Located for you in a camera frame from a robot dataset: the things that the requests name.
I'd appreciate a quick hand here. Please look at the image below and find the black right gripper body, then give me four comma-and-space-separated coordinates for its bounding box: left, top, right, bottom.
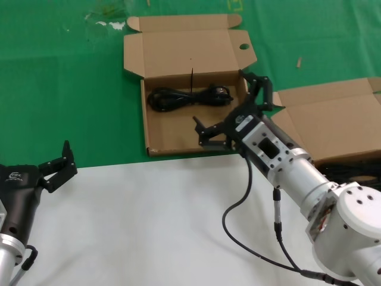
224, 102, 265, 156

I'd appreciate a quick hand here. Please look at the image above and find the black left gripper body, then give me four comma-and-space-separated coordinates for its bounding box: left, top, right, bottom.
0, 163, 45, 242

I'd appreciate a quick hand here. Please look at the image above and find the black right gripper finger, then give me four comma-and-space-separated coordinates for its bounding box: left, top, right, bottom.
192, 115, 236, 151
239, 69, 285, 113

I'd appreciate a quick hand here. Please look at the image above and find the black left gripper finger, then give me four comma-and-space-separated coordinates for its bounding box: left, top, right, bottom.
37, 139, 78, 194

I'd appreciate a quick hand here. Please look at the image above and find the black cable bundle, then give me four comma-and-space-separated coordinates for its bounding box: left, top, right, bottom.
148, 67, 235, 113

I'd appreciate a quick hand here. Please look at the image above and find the open brown cardboard box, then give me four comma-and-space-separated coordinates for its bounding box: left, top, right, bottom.
269, 76, 381, 185

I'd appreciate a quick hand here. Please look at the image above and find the cardboard box with round hole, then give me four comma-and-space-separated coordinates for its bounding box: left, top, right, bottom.
123, 13, 258, 157

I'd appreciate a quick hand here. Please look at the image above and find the green table cloth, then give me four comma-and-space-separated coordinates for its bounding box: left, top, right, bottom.
0, 0, 381, 169

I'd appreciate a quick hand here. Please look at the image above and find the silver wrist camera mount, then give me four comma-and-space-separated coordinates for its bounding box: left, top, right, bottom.
241, 119, 301, 182

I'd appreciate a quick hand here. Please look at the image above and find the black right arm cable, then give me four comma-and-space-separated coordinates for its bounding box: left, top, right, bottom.
222, 153, 363, 286

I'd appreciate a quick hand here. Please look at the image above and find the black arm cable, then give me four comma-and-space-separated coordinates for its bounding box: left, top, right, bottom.
8, 244, 39, 286
222, 153, 363, 286

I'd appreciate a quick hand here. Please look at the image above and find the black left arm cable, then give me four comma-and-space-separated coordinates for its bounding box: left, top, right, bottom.
8, 244, 39, 286

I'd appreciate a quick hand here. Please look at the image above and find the cable with silver connector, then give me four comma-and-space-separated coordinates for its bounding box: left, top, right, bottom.
273, 186, 304, 273

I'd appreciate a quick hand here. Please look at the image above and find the pile of black cables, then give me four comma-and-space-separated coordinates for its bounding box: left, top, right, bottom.
315, 160, 381, 191

